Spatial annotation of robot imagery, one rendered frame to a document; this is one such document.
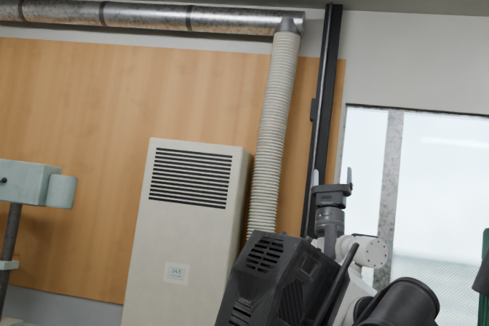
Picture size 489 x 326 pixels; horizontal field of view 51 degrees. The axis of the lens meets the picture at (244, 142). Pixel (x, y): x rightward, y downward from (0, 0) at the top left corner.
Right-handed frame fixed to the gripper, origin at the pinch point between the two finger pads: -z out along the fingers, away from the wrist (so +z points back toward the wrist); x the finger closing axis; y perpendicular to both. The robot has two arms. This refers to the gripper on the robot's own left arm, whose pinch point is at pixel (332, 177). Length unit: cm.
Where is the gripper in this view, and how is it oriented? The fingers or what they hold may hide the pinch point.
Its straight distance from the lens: 159.3
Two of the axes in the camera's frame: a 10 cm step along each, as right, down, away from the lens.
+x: 8.8, -1.0, -4.6
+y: -4.6, -4.3, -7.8
